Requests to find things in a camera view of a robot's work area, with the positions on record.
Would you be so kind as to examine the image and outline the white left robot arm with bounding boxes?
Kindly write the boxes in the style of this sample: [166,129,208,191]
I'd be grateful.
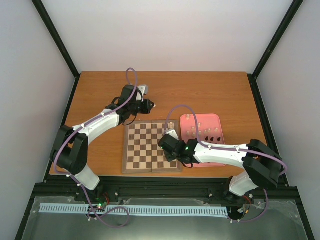
[49,84,155,202]

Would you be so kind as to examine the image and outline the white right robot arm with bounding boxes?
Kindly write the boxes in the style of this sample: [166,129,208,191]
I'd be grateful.
[158,131,288,198]

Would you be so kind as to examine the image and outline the pink plastic tray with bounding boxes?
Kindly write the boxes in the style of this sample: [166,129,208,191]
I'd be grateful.
[179,113,227,168]

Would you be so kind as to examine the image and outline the wooden chessboard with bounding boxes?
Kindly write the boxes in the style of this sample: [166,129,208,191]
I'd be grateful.
[122,119,182,174]

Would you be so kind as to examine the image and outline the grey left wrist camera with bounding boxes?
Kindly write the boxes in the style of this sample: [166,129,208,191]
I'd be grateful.
[138,84,149,95]

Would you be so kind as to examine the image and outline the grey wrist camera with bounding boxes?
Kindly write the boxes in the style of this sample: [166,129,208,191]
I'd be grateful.
[138,84,149,95]
[164,129,179,140]

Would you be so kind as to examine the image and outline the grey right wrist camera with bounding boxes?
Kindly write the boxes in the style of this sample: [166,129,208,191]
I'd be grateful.
[164,129,179,140]

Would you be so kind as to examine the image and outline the right black frame post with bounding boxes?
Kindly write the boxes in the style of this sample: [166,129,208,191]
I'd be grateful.
[251,0,305,78]

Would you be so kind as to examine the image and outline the black frame post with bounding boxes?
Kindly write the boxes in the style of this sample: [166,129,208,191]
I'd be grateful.
[251,0,305,78]
[31,0,82,80]

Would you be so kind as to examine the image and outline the black aluminium frame rail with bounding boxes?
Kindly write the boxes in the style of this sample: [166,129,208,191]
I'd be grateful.
[32,174,300,201]

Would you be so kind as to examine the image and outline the light blue cable duct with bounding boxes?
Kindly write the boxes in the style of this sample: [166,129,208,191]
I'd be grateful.
[38,203,228,218]

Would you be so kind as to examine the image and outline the left black frame post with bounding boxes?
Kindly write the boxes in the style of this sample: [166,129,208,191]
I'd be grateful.
[31,0,82,80]

